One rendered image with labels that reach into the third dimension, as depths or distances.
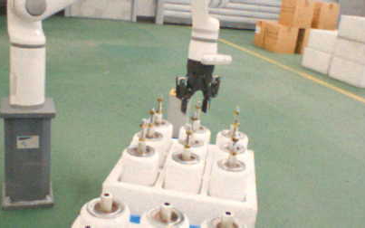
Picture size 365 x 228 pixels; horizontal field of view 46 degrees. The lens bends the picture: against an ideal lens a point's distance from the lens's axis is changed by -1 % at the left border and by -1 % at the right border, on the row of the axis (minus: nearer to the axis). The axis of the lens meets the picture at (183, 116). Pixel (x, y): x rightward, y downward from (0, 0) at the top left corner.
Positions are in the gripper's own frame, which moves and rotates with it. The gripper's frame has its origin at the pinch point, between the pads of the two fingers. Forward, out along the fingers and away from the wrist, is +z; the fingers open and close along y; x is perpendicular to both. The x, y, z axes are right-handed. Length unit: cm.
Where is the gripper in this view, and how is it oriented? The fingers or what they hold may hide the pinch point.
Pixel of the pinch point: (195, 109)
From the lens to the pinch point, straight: 119.9
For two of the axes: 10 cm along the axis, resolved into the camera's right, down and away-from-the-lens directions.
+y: -8.1, 0.9, -5.8
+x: 5.7, 3.1, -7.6
